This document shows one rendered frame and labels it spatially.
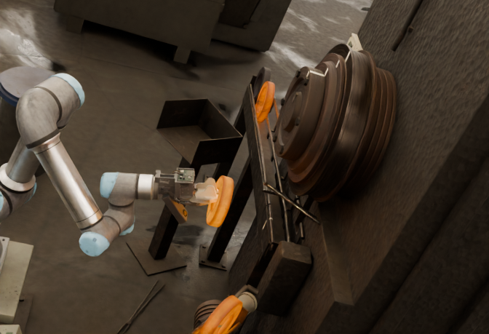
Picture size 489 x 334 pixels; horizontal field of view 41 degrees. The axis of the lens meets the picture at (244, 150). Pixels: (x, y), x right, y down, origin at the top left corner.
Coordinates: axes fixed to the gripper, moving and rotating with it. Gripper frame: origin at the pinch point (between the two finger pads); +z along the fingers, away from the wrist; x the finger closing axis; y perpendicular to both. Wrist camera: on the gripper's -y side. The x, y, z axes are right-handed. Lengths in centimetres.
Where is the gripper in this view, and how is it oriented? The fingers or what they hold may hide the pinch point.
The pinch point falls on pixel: (221, 196)
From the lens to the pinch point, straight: 197.1
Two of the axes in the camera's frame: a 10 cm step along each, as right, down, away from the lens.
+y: 0.8, -8.2, -5.6
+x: -0.1, -5.6, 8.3
